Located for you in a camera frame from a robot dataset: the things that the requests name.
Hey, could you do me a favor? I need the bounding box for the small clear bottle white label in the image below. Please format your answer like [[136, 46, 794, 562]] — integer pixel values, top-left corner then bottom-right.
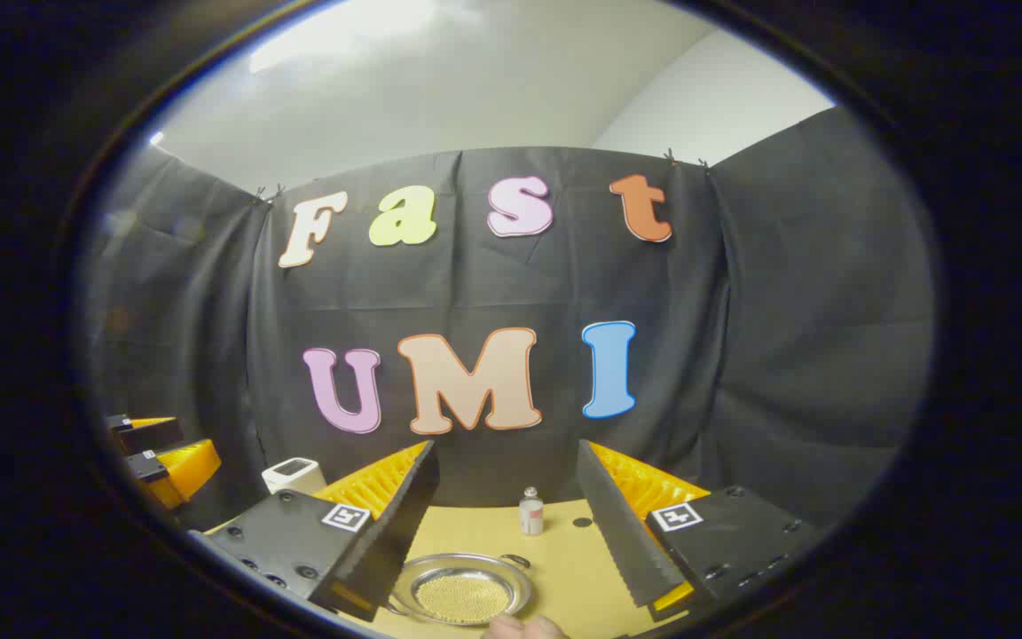
[[519, 486, 545, 537]]

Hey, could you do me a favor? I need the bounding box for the pile of yellow soybeans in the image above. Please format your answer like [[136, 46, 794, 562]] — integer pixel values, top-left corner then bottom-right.
[[413, 570, 512, 625]]

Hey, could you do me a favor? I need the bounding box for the steel pot with black handles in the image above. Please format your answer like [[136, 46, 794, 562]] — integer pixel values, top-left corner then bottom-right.
[[389, 552, 534, 627]]

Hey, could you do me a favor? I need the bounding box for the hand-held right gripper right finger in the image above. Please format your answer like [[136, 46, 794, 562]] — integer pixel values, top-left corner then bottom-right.
[[576, 439, 822, 622]]

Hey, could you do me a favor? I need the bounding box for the white plastic box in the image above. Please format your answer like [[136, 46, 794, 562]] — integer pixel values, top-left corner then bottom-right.
[[261, 457, 328, 498]]

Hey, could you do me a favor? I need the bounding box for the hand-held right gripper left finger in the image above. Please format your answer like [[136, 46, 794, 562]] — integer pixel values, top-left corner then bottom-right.
[[187, 439, 441, 622]]

